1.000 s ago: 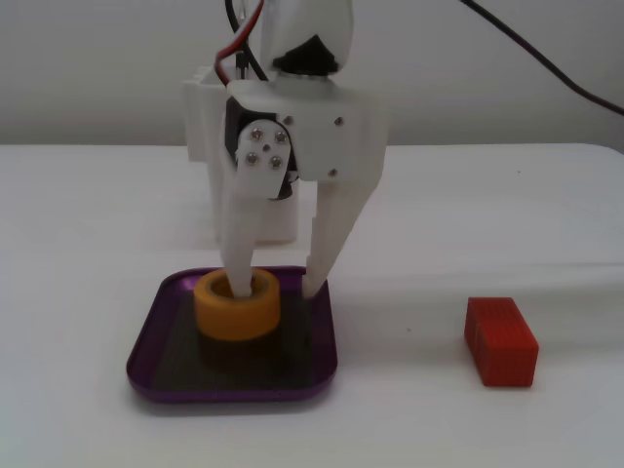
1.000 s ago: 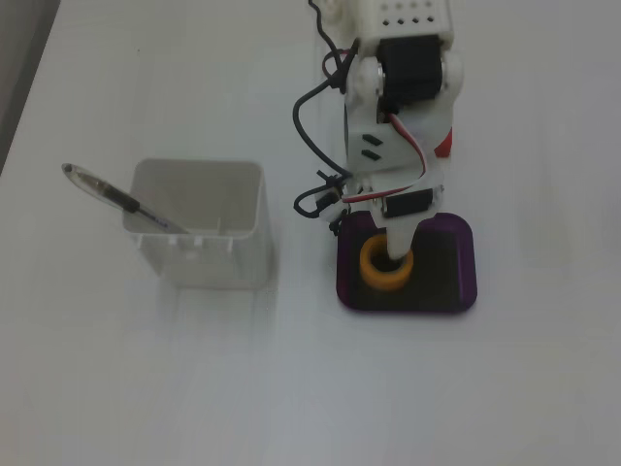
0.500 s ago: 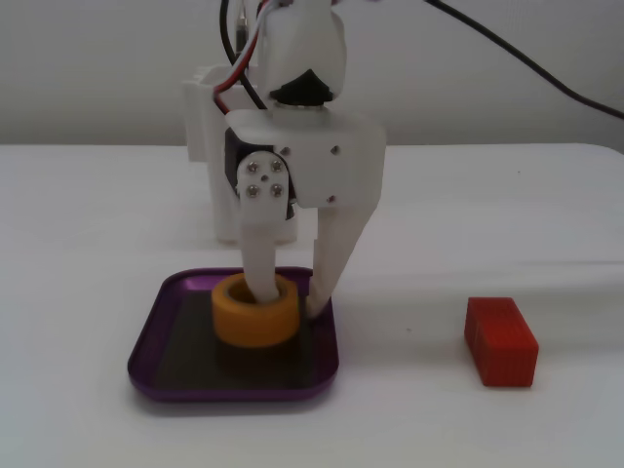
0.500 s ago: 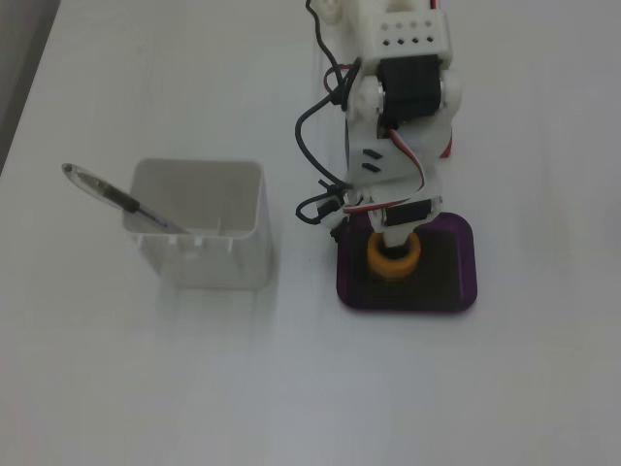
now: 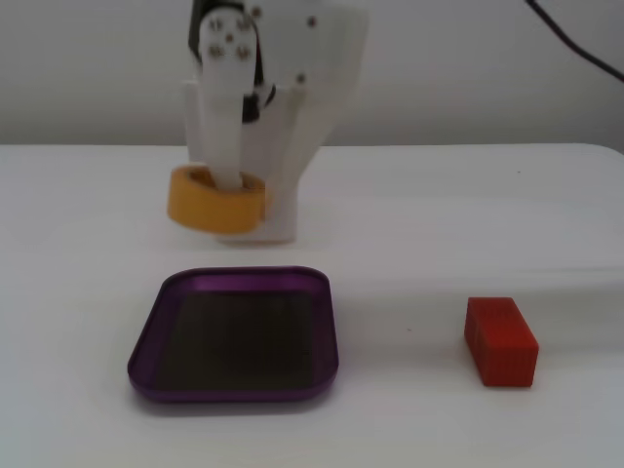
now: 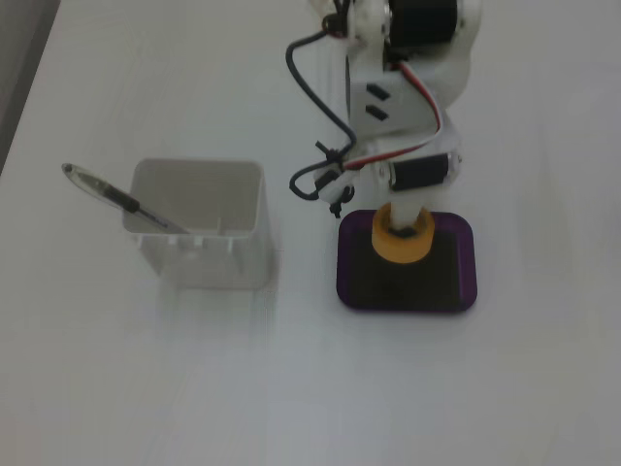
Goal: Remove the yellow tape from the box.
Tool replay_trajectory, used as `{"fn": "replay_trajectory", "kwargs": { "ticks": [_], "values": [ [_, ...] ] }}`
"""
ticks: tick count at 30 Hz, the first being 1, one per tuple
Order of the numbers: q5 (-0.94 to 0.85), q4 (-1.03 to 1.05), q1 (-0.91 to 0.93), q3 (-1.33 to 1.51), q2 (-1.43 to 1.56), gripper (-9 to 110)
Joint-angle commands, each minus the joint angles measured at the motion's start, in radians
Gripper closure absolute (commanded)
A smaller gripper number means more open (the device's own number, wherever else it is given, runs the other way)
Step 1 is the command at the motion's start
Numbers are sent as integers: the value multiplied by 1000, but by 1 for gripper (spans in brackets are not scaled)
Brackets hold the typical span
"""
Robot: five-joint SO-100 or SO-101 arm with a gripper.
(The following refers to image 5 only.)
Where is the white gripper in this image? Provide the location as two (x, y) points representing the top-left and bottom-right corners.
(187, 0), (370, 220)

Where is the yellow tape roll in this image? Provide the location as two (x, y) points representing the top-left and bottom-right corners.
(167, 165), (268, 236)

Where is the white plastic container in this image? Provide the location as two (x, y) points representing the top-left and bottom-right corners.
(181, 77), (304, 244)

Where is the purple metal tray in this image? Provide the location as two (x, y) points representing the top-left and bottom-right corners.
(127, 265), (340, 405)

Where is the red ribbed block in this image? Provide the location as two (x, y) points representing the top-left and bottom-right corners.
(463, 296), (540, 389)

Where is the red and black servo wire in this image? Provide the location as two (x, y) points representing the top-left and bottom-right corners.
(241, 83), (277, 123)

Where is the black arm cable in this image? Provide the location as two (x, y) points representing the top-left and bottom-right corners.
(524, 0), (624, 83)

